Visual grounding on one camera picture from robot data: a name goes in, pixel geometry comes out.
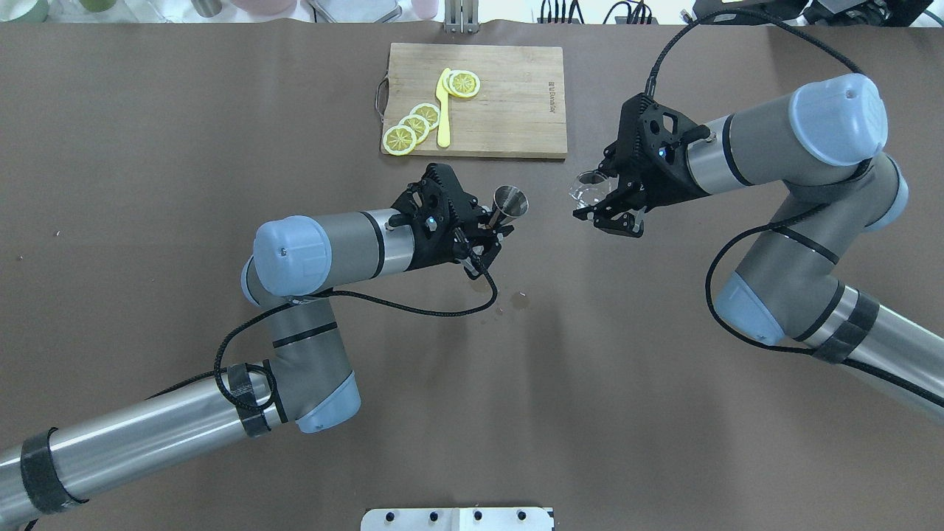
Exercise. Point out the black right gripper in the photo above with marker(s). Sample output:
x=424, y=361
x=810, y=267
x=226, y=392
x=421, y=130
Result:
x=658, y=184

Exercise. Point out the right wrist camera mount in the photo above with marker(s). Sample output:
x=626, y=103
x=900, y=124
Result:
x=654, y=138

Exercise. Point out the aluminium frame post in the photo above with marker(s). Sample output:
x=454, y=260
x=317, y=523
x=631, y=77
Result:
x=461, y=16

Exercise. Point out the steel double jigger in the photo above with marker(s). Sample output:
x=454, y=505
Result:
x=512, y=200

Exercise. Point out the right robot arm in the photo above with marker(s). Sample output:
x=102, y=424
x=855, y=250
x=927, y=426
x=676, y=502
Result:
x=773, y=286

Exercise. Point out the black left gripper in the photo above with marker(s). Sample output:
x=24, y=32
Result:
x=434, y=247

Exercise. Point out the lemon slice nearest handle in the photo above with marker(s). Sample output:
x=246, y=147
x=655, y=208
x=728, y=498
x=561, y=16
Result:
x=399, y=140

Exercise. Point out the overlapping lemon slice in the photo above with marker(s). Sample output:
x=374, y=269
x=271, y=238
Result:
x=430, y=112
x=417, y=124

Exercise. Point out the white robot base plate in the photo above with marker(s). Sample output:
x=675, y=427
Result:
x=459, y=518

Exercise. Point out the lower hidden lemon slice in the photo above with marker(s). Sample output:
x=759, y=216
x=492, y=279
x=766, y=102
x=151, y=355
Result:
x=446, y=82

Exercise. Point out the pink bowl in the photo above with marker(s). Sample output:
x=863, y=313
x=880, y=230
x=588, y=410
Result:
x=264, y=7

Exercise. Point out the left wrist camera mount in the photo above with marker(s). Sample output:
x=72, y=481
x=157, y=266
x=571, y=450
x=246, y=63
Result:
x=436, y=204

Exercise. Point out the top separate lemon slice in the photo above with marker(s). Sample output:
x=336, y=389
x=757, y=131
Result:
x=466, y=84

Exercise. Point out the white bowl green rim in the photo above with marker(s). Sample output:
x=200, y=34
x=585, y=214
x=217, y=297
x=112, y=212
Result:
x=24, y=11

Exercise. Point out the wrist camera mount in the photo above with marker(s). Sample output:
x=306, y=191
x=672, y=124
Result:
x=436, y=204
x=654, y=138

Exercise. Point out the pink plastic cup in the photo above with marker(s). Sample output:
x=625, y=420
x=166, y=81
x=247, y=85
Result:
x=425, y=9

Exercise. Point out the middle overlapping lemon slice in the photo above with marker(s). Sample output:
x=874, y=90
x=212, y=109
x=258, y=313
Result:
x=417, y=124

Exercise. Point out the yellow plastic knife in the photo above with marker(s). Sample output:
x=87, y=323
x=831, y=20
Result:
x=443, y=134

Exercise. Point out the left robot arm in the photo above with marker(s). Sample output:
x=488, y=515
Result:
x=286, y=365

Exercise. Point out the clear glass cup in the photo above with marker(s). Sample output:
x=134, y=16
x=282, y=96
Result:
x=589, y=188

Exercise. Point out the wooden cutting board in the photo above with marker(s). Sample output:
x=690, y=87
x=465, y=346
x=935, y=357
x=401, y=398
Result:
x=520, y=112

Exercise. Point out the green plastic cup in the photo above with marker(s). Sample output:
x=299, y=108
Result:
x=97, y=6

